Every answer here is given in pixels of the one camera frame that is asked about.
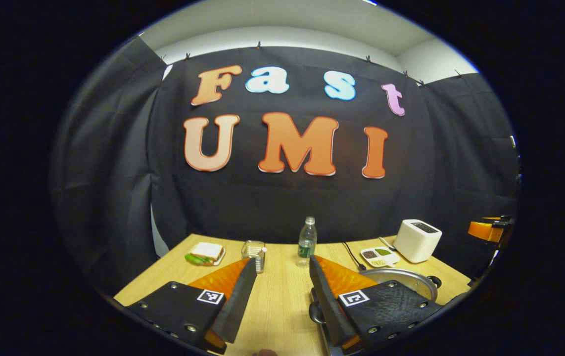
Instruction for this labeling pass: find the metal wire basket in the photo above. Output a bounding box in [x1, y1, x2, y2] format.
[241, 240, 267, 273]

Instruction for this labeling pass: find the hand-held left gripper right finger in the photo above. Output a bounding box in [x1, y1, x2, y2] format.
[309, 255, 444, 353]

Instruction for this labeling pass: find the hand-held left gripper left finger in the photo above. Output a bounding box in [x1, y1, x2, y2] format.
[127, 257, 258, 354]

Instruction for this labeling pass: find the black power cable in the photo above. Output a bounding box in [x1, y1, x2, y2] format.
[342, 242, 366, 271]

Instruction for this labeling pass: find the sandwich with lettuce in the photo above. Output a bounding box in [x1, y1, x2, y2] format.
[185, 242, 225, 266]

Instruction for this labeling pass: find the white toaster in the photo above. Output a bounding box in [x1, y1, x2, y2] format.
[393, 219, 442, 263]

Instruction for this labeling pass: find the white divided bean dish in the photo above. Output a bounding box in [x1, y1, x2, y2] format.
[360, 246, 400, 268]

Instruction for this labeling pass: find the stainless steel pot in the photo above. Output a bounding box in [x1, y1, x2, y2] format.
[309, 268, 442, 356]

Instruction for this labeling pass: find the clear plastic water bottle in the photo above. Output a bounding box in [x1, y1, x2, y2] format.
[297, 216, 318, 267]

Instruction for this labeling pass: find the black backdrop cloth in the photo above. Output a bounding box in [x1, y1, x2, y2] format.
[50, 36, 520, 297]

